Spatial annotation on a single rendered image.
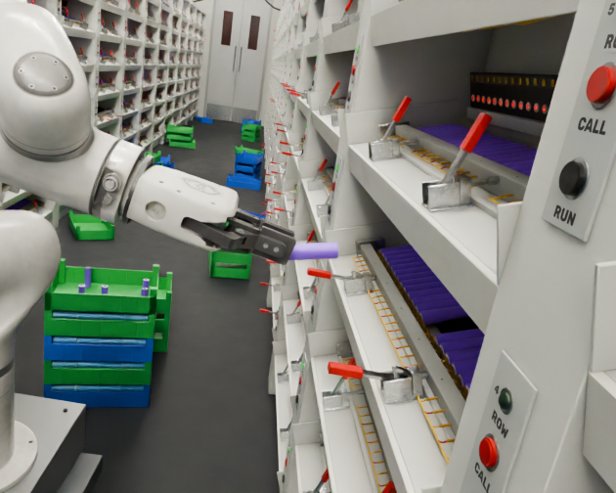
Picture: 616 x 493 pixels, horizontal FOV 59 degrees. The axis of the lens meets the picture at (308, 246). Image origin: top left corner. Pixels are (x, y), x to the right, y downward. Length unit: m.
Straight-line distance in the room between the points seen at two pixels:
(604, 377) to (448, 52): 0.74
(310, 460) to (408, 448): 0.61
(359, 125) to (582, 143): 0.65
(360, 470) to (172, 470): 0.89
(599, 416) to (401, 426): 0.30
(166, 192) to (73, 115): 0.10
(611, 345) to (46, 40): 0.48
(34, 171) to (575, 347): 0.47
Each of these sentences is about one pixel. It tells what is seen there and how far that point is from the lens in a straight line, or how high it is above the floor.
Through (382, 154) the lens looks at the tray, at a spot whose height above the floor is 0.97.
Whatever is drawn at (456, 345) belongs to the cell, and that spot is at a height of 0.80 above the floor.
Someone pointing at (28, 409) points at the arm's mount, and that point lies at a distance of 1.18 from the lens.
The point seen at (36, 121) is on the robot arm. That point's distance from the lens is 0.51.
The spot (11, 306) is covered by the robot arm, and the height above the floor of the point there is 0.67.
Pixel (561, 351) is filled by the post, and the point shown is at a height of 0.95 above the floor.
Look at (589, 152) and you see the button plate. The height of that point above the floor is 1.04.
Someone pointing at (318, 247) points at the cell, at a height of 0.88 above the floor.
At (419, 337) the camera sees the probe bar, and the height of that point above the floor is 0.79.
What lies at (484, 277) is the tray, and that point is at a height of 0.95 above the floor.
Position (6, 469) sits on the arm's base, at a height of 0.38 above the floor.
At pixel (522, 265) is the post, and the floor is 0.97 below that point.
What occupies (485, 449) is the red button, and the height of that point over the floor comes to 0.87.
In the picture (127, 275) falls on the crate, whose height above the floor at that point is 0.36.
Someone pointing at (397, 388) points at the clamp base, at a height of 0.77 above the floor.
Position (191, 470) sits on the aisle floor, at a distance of 1.61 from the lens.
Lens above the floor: 1.06
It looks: 18 degrees down
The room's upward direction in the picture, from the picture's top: 9 degrees clockwise
